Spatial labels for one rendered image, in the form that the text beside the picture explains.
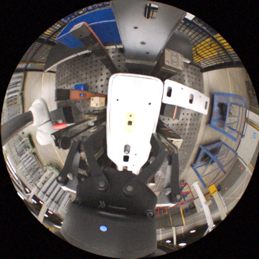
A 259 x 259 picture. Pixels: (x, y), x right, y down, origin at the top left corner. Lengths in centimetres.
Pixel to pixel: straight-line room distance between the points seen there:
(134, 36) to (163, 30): 7
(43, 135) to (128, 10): 77
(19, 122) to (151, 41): 71
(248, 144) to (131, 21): 793
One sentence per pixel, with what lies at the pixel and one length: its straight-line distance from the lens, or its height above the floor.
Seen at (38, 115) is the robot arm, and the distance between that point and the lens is 71.
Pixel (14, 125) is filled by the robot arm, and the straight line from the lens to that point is 62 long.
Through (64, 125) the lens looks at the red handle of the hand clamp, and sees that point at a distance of 30.
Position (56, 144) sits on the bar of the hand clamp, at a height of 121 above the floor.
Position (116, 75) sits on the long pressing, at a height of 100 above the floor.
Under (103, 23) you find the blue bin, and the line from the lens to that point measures 31.
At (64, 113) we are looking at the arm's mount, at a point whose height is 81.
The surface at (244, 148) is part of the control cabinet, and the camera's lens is 801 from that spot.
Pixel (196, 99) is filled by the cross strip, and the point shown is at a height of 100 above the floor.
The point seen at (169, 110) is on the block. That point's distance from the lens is 36.
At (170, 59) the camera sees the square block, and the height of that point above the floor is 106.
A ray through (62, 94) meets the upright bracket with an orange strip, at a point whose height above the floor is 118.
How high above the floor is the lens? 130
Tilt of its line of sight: 69 degrees down
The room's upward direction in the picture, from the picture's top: 173 degrees counter-clockwise
